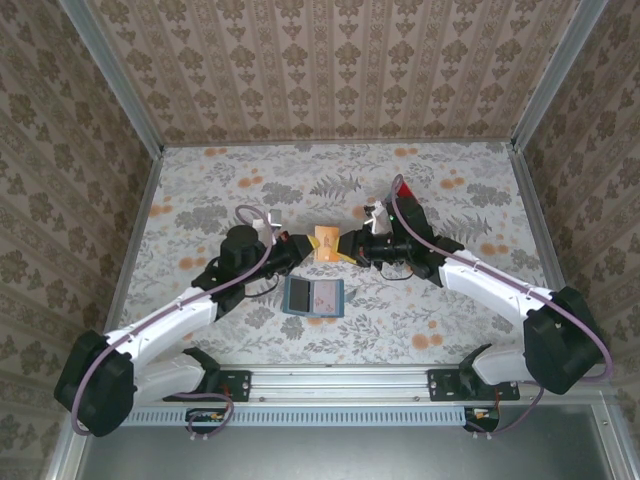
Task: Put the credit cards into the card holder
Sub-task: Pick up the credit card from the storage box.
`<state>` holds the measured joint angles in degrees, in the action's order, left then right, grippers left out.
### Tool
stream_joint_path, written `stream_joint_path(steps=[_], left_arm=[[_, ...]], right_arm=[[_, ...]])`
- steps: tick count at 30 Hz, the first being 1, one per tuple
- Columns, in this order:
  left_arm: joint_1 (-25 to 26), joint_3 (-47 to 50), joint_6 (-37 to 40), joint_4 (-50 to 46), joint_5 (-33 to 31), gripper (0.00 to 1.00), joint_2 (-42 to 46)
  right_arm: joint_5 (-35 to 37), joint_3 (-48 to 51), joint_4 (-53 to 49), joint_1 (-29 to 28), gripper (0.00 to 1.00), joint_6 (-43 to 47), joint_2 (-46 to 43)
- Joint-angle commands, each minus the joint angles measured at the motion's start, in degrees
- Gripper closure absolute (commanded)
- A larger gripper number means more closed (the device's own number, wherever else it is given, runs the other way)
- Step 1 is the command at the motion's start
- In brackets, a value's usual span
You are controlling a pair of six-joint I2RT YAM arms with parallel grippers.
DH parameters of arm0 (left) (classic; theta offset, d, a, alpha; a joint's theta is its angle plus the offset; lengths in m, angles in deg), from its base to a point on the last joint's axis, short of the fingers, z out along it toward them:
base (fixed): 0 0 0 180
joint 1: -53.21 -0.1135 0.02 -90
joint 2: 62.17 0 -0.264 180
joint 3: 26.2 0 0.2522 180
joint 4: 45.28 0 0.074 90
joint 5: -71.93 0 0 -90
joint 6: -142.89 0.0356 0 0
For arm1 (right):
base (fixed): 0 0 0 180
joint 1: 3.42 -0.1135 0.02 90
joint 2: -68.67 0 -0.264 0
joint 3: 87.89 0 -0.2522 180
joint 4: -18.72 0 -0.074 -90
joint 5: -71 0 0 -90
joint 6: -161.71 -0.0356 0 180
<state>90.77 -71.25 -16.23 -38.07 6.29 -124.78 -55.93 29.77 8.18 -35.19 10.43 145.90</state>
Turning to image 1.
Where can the gold VIP card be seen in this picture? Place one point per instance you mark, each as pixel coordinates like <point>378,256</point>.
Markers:
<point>326,243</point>

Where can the black plastic card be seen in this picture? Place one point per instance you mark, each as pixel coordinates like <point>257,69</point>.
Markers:
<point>300,295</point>

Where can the white printed card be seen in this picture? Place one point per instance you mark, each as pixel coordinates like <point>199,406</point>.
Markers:
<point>326,299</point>

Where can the blue leather card holder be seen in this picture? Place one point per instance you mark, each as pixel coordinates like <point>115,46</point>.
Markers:
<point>286,312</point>

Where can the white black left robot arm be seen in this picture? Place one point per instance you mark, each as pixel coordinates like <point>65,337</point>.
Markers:
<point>170,320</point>

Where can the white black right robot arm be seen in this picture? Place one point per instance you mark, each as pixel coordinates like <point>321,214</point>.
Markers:
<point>490,285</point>

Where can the red card stack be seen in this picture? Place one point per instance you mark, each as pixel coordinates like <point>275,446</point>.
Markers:
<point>404,189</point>

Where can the black connector board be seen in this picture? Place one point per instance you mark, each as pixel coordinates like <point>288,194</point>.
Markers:
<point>487,416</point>
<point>200,416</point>

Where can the grey metal panel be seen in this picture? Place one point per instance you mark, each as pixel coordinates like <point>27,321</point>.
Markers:
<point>340,455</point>

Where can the aluminium side rail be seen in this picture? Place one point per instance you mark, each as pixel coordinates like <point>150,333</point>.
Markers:
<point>540,225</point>
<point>135,240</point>

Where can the aluminium table edge rail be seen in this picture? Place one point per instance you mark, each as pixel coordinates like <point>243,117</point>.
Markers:
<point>340,385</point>

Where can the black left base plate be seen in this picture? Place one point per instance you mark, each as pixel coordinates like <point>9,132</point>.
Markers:
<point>235,385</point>

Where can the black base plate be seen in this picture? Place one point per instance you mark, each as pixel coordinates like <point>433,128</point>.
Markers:
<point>442,385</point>
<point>235,385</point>

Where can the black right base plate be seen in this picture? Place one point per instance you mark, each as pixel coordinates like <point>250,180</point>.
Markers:
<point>442,385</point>

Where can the aluminium frame post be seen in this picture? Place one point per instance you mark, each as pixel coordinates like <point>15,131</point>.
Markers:
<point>115,80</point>
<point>555,75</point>

